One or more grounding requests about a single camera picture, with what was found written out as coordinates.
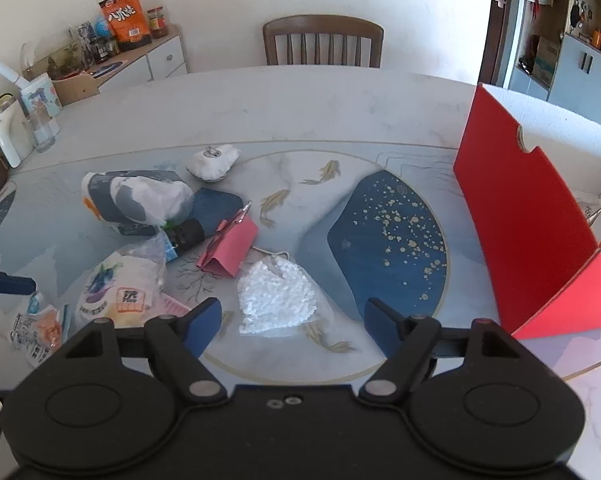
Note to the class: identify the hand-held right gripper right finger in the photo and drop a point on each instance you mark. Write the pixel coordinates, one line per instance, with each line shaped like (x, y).
(380, 327)

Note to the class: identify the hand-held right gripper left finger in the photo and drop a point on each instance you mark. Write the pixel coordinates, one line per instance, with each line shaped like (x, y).
(203, 322)

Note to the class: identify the blue and white plastic bag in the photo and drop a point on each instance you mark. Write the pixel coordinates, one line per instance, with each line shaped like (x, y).
(140, 197)

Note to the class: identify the red cardboard box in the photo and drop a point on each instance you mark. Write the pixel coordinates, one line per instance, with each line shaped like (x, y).
(520, 220)

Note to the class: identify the orange and white packet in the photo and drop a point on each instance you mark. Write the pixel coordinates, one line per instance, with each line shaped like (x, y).
(38, 332)

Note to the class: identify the bag of white foam beads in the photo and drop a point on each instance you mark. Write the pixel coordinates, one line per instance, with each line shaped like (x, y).
(275, 295)

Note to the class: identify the blueberry print snack packet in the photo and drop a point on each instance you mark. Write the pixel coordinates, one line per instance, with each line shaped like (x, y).
(115, 295)

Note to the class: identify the dark blue sock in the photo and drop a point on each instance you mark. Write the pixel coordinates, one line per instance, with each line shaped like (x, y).
(215, 205)

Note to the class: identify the silver pen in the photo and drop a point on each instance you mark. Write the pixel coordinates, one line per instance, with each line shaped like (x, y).
(244, 211)

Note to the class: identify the white electric kettle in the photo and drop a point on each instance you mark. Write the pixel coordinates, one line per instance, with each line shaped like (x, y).
(5, 135)

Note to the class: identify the clear glass cup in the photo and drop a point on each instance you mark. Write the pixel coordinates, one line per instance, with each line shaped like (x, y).
(39, 132)

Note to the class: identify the white printed canister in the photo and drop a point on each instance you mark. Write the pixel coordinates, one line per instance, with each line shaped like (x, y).
(40, 97)

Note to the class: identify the light wooden box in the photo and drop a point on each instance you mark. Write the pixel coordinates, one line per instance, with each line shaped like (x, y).
(75, 91)

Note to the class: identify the glass terrarium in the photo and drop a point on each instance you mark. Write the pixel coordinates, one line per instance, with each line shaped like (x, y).
(55, 60)

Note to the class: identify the white side cabinet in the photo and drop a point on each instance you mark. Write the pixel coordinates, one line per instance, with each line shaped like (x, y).
(165, 57)

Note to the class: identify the small blue globe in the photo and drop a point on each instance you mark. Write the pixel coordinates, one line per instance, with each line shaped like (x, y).
(103, 27)

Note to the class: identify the orange snack bag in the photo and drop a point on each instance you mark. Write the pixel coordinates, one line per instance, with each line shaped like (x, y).
(125, 20)

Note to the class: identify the red-lidded sauce jar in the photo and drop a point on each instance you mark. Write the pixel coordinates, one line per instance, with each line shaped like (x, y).
(157, 24)

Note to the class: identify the brown wooden chair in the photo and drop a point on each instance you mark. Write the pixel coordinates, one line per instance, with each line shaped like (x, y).
(325, 22)

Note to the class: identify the small cardboard box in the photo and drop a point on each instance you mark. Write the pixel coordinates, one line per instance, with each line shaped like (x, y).
(547, 60)

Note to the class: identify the dark brown door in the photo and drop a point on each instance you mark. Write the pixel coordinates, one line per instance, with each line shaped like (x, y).
(497, 25)

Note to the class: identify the grey and wood wall cabinet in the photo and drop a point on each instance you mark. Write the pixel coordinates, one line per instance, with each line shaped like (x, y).
(580, 90)

